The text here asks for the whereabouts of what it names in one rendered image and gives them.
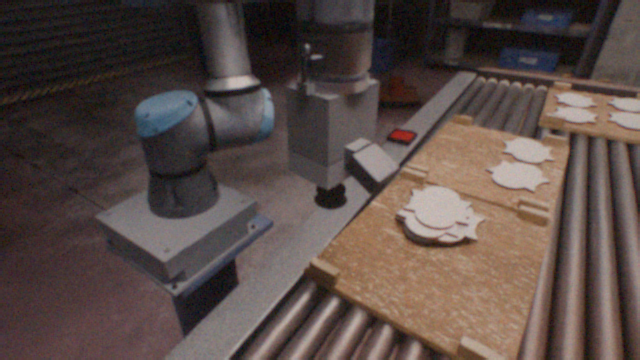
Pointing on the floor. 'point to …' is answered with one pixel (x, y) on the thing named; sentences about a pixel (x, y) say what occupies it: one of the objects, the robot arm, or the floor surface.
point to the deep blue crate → (382, 55)
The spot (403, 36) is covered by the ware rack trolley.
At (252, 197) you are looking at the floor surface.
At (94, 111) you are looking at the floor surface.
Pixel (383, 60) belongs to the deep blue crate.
